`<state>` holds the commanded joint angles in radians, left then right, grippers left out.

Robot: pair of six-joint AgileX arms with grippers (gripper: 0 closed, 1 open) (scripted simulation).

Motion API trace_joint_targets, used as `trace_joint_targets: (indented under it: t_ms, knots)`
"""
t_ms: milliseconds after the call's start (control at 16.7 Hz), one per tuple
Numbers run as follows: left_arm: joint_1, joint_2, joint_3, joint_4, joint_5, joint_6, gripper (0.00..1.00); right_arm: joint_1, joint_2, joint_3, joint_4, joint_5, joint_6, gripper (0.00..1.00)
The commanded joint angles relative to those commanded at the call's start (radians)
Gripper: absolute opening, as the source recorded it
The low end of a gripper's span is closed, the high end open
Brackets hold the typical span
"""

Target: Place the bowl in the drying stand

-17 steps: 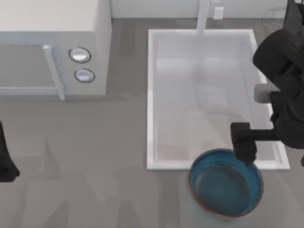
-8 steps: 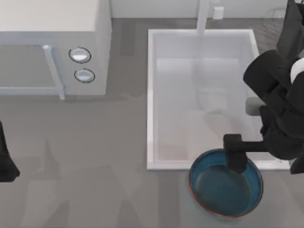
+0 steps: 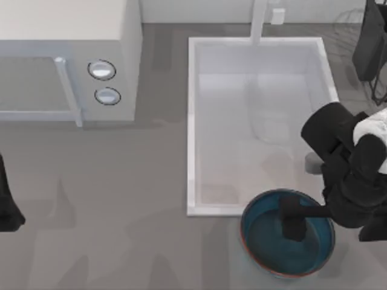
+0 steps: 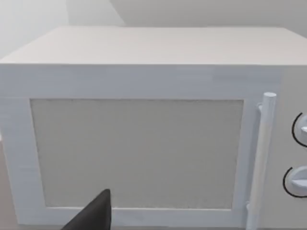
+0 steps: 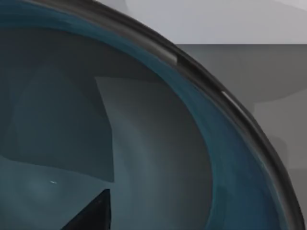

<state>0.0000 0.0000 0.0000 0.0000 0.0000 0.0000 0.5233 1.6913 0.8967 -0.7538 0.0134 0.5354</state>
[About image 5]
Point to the blue bowl with dark rim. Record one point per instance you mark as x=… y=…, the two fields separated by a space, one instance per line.
x=153 y=134

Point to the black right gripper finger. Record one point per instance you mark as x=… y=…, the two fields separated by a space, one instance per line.
x=96 y=213

